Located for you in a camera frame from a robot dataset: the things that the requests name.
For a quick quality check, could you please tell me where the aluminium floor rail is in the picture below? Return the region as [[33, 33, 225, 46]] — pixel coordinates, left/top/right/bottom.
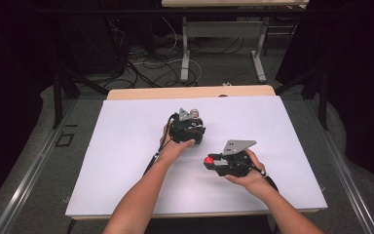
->
[[0, 98, 79, 234], [305, 98, 374, 234]]

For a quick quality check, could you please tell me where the person's right hand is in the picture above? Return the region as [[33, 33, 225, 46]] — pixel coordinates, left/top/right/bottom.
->
[[224, 149, 269, 196]]

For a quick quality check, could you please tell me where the person's dark clothing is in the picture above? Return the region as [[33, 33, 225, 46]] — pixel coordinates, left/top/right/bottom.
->
[[149, 215, 276, 234]]

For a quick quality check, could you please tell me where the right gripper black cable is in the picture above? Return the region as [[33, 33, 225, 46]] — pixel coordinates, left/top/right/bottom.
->
[[240, 160, 280, 193]]

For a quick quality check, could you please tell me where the person's left hand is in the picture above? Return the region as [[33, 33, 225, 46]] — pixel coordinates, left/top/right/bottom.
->
[[157, 126, 197, 167]]

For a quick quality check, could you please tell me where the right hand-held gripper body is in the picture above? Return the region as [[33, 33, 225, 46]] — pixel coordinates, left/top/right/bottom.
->
[[214, 139, 258, 178]]

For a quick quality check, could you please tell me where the light wooden table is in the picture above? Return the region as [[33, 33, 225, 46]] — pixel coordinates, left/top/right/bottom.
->
[[64, 85, 328, 221]]

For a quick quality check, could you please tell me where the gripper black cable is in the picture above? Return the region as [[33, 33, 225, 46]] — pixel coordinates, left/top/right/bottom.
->
[[142, 112, 178, 176], [240, 160, 280, 193]]

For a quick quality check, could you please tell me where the white floor cable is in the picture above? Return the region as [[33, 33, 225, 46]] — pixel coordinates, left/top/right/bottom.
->
[[131, 58, 203, 88]]

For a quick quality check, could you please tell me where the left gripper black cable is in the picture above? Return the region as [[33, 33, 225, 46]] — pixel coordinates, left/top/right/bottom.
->
[[142, 112, 178, 176]]

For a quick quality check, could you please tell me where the bundle of black floor cables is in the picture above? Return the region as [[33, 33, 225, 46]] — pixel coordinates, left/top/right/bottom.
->
[[103, 16, 184, 90]]

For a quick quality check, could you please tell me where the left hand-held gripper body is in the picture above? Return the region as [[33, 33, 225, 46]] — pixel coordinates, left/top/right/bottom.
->
[[168, 107, 193, 143]]

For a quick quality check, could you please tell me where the desk with white legs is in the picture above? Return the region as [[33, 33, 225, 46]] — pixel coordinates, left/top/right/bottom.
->
[[161, 0, 310, 84]]

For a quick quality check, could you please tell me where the black metal stand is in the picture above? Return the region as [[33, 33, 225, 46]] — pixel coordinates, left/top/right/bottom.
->
[[274, 62, 331, 132], [52, 62, 110, 130]]

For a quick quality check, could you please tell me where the white board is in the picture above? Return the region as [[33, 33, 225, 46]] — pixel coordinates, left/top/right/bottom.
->
[[64, 95, 328, 217]]

